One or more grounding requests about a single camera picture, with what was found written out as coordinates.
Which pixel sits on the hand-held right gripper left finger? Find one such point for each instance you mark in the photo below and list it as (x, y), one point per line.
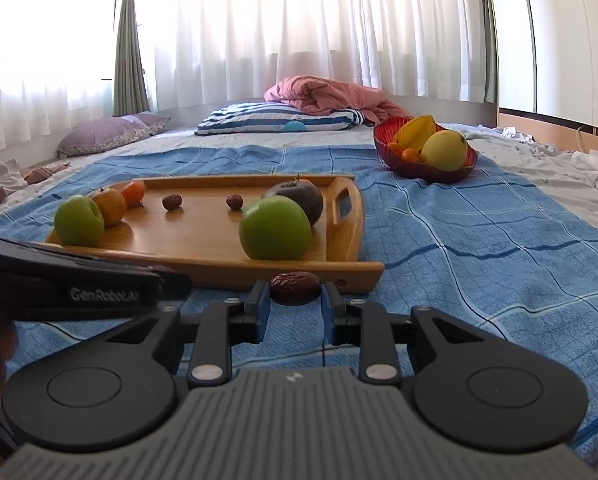
(263, 310)

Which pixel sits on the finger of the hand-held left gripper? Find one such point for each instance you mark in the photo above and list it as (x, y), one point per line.
(175, 287)

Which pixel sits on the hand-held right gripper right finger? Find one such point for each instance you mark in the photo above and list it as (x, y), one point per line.
(329, 310)

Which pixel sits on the red date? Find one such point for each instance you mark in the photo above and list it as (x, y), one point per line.
(295, 287)
(234, 202)
(171, 202)

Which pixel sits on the wooden tray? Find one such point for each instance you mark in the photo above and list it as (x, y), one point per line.
(199, 230)

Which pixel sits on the brown pear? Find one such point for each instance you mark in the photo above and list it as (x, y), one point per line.
(110, 207)

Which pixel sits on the dark purple tomato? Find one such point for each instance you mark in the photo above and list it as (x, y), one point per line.
(304, 204)

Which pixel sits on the green apple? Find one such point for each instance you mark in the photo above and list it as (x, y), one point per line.
(274, 230)
(79, 222)

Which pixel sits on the pink garment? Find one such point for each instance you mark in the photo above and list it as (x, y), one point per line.
(39, 174)

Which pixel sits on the white garment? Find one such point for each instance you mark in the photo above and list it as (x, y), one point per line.
(1, 172)

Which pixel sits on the purple pillow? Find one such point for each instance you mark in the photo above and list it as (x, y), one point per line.
(154, 122)
(99, 137)

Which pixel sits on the red glass bowl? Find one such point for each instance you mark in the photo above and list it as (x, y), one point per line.
(419, 172)

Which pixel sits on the blue checked blanket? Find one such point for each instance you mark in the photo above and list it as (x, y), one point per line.
(479, 240)

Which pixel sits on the small orange kumquat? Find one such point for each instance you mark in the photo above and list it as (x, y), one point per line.
(410, 155)
(394, 149)

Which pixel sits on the small light blue toy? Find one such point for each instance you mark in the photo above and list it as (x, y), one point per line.
(296, 126)

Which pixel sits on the blue striped pillow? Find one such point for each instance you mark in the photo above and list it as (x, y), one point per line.
(259, 117)

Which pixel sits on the yellow mango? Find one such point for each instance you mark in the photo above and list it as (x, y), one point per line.
(444, 151)

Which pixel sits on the yellow star fruit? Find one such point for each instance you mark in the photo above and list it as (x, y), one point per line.
(416, 130)

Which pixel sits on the pink quilt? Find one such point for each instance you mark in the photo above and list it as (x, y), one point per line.
(324, 95)

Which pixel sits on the green curtain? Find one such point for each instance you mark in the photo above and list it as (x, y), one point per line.
(131, 50)
(490, 35)

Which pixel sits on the white sheer curtain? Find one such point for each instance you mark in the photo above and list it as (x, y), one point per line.
(44, 35)
(304, 20)

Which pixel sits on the white crumpled cloth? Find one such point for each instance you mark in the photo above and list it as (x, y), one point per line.
(516, 133)
(596, 165)

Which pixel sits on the white wardrobe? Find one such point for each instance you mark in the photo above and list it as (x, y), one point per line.
(559, 35)

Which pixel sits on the wooden bed frame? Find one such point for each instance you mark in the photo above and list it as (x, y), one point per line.
(544, 127)

